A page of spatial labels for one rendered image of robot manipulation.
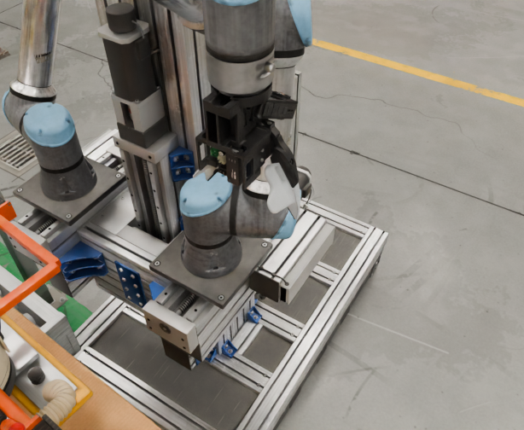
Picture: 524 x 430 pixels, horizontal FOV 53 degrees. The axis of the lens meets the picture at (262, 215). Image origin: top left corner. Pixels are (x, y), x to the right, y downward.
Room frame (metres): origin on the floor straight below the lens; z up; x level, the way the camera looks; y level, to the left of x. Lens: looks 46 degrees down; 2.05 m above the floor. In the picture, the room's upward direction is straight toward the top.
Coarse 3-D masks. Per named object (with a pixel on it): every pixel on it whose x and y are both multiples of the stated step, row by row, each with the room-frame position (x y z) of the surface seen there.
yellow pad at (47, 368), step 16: (0, 336) 0.58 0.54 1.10; (48, 352) 0.55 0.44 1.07; (32, 368) 0.50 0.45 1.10; (48, 368) 0.52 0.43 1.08; (64, 368) 0.52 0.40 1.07; (16, 384) 0.48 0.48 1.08; (32, 384) 0.48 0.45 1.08; (80, 384) 0.49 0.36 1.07; (32, 400) 0.45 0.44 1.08; (80, 400) 0.45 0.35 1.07
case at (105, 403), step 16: (16, 320) 0.72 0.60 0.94; (32, 336) 0.67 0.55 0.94; (48, 336) 0.67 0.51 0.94; (64, 352) 0.63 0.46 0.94; (80, 368) 0.59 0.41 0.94; (96, 384) 0.55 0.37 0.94; (16, 400) 0.51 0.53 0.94; (96, 400) 0.51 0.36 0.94; (112, 400) 0.51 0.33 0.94; (80, 416) 0.48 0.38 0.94; (96, 416) 0.48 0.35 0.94; (112, 416) 0.48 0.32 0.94; (128, 416) 0.48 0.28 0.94; (144, 416) 0.48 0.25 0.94
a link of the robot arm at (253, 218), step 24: (288, 0) 0.91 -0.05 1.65; (288, 24) 0.90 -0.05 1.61; (288, 48) 0.89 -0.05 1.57; (288, 72) 0.90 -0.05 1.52; (288, 120) 0.87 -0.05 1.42; (288, 144) 0.86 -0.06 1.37; (264, 168) 0.83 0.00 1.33; (240, 192) 0.84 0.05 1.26; (264, 192) 0.80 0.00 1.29; (240, 216) 0.79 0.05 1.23; (264, 216) 0.78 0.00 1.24; (288, 216) 0.78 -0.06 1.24
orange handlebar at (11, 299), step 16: (0, 224) 0.80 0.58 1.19; (16, 240) 0.76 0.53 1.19; (32, 240) 0.75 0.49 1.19; (48, 256) 0.71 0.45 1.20; (48, 272) 0.67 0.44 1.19; (16, 288) 0.63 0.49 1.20; (32, 288) 0.63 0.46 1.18; (0, 304) 0.59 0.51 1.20; (16, 304) 0.60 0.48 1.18; (0, 400) 0.40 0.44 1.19; (16, 416) 0.37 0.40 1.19
